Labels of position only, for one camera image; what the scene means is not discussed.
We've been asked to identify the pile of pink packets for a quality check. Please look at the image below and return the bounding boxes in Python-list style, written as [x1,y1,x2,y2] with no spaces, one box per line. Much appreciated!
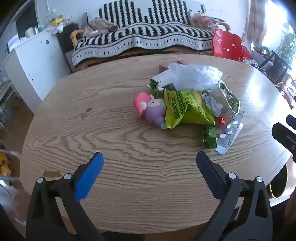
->
[190,11,226,29]

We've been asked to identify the green white-lined packet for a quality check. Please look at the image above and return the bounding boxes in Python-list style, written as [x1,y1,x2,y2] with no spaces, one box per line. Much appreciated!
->
[148,74,176,96]

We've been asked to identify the black white striped blanket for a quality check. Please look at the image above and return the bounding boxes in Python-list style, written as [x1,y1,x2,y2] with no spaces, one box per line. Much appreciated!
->
[72,0,214,67]

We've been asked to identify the black bin with yellow rim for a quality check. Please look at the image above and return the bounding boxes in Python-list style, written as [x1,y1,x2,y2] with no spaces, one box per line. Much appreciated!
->
[269,163,289,200]

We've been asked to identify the dark screen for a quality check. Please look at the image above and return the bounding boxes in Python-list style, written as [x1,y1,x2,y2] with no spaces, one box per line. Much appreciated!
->
[16,0,38,39]

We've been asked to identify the dark green wrapper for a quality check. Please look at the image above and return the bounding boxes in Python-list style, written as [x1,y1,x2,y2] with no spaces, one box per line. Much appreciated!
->
[202,124,217,149]

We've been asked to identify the black coffee table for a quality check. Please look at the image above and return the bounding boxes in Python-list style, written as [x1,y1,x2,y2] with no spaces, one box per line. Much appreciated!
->
[254,50,292,82]

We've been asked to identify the beige curtain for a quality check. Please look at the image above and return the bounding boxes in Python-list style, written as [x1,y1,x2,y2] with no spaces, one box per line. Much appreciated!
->
[247,0,269,47]

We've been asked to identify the white plastic bag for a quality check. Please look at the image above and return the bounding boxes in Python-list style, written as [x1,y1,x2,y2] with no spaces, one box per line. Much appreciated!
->
[158,62,223,91]

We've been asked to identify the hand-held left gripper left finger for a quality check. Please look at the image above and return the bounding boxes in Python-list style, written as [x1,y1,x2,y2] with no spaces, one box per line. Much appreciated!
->
[26,152,107,241]

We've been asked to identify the yellow floor toy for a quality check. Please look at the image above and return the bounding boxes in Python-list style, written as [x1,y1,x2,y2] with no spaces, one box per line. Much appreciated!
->
[0,153,12,184]

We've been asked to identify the silver pill blister pack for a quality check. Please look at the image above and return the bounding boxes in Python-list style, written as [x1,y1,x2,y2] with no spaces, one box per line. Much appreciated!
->
[215,111,245,155]

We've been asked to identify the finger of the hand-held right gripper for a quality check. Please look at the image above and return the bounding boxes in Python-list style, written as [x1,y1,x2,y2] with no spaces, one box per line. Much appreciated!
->
[286,114,296,131]
[272,123,296,163]

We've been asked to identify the green potted plant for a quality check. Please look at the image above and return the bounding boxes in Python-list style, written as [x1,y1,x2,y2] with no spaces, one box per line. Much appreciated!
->
[280,32,296,67]

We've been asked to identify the yellow green popcorn bag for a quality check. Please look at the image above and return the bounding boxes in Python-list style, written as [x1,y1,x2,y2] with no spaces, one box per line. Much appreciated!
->
[163,89,216,129]

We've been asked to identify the wooden sofa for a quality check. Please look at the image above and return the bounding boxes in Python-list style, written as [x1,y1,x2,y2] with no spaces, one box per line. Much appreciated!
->
[70,22,232,70]

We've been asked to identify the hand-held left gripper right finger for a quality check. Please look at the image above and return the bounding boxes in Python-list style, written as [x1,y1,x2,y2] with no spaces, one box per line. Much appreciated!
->
[196,151,274,241]

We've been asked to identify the crumpled white paper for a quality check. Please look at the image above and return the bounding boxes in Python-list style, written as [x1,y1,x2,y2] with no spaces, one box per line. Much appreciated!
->
[202,93,223,117]

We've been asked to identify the red plastic chair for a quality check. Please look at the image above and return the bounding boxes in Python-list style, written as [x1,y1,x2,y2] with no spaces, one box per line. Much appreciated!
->
[240,45,253,61]
[212,29,243,62]

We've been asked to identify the brown plush toy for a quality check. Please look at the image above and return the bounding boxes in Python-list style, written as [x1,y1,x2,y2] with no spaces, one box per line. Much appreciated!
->
[83,19,119,37]

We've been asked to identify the pink purple plush toy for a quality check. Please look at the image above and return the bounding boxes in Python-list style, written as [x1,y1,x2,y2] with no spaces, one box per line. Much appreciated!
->
[133,92,167,129]

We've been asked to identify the white cabinet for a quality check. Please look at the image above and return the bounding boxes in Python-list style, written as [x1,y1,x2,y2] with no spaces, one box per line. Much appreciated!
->
[3,30,72,114]

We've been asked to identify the green snack bag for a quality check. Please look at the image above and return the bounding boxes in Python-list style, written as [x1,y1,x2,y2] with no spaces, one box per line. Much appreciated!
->
[202,81,241,117]

